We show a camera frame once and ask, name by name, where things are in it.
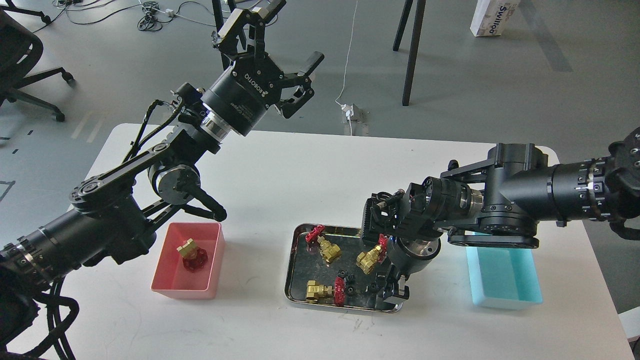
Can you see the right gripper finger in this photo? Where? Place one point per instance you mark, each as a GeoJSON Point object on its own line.
{"type": "Point", "coordinates": [384, 285]}
{"type": "Point", "coordinates": [399, 291]}

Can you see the pink plastic box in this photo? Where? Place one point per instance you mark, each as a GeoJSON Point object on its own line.
{"type": "Point", "coordinates": [171, 279]}

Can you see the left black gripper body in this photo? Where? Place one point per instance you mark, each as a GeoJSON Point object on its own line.
{"type": "Point", "coordinates": [242, 94]}

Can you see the white cardboard box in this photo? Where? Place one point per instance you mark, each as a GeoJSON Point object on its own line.
{"type": "Point", "coordinates": [490, 17]}

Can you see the black stand legs left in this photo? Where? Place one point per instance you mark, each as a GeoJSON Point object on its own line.
{"type": "Point", "coordinates": [218, 15]}

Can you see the black gear upper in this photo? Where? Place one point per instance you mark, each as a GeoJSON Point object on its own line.
{"type": "Point", "coordinates": [346, 276]}

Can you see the light blue plastic box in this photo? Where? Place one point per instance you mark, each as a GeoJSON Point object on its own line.
{"type": "Point", "coordinates": [503, 278]}

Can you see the black stand legs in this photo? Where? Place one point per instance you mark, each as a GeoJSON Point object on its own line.
{"type": "Point", "coordinates": [414, 43]}
{"type": "Point", "coordinates": [218, 15]}

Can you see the black gear middle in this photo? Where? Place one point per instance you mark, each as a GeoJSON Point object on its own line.
{"type": "Point", "coordinates": [350, 290]}

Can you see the brass valve top left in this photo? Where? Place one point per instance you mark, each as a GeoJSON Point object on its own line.
{"type": "Point", "coordinates": [329, 251]}

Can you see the brass valve bottom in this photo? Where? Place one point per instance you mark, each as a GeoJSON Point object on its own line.
{"type": "Point", "coordinates": [316, 292]}

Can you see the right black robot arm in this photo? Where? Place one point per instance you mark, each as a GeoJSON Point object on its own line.
{"type": "Point", "coordinates": [498, 203]}

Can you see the brass valve top right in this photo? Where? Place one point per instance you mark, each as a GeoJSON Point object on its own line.
{"type": "Point", "coordinates": [368, 260]}

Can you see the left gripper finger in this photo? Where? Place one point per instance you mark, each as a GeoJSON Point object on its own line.
{"type": "Point", "coordinates": [226, 39]}
{"type": "Point", "coordinates": [299, 81]}

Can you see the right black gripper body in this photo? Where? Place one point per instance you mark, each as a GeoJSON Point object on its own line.
{"type": "Point", "coordinates": [410, 256]}

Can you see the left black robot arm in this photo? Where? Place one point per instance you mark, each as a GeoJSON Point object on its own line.
{"type": "Point", "coordinates": [116, 214]}

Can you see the black office chair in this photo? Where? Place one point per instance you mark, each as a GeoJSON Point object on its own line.
{"type": "Point", "coordinates": [20, 51]}

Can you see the brass valve red handwheel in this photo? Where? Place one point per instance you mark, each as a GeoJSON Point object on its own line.
{"type": "Point", "coordinates": [193, 256]}

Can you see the black stand legs right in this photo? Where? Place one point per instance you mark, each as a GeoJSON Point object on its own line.
{"type": "Point", "coordinates": [414, 43]}

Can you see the shiny metal tray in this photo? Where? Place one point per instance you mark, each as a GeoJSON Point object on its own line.
{"type": "Point", "coordinates": [306, 263]}

